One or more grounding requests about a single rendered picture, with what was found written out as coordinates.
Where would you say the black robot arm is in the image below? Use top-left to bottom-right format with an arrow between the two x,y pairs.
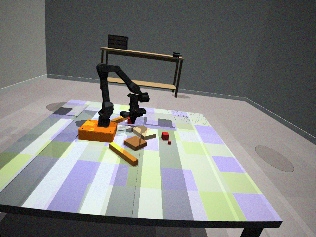
96,63 -> 150,128

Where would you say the yellow and orange long bar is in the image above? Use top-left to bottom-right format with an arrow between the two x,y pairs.
110,116 -> 127,123
109,142 -> 138,167

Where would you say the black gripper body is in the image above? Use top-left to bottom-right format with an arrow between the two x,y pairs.
120,103 -> 139,118

